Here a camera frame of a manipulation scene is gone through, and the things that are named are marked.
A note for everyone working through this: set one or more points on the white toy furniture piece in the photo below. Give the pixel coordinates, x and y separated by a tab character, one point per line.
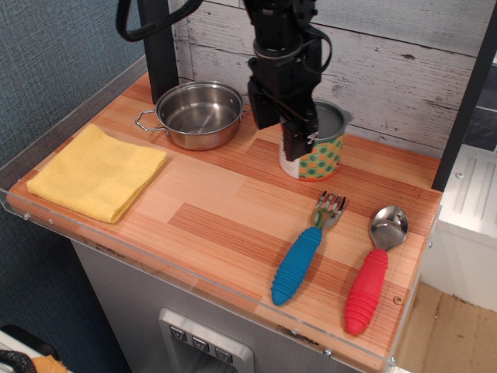
460	258

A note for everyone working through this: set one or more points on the red handled spoon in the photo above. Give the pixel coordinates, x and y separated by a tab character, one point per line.
388	230

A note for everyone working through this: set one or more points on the dark vertical post left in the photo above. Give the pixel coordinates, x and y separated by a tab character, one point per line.
159	49

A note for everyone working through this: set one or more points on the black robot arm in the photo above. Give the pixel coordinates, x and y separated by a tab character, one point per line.
277	24

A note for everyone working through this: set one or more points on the silver dispenser button panel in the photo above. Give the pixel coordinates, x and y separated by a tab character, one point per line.
193	347

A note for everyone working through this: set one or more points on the green orange dotted toy can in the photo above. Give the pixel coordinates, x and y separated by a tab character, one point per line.
324	159

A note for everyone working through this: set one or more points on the dark vertical post right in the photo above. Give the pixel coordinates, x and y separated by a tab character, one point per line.
468	103

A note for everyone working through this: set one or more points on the dark vertical post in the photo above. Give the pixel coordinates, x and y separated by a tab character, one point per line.
159	49
468	103

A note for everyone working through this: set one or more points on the grey toy fridge cabinet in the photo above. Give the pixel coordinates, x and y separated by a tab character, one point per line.
132	293

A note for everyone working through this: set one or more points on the yellow folded cloth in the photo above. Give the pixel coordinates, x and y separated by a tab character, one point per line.
97	175

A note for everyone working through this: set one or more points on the small stainless steel pot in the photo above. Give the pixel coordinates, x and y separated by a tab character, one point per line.
198	116

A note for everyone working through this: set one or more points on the black and orange object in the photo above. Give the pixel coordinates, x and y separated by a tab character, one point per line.
21	351

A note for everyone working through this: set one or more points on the clear acrylic table guard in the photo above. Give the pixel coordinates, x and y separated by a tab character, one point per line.
201	244

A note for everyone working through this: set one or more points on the blue handled fork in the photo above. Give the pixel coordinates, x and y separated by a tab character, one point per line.
294	267

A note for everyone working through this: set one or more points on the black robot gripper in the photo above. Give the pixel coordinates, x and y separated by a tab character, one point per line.
282	84

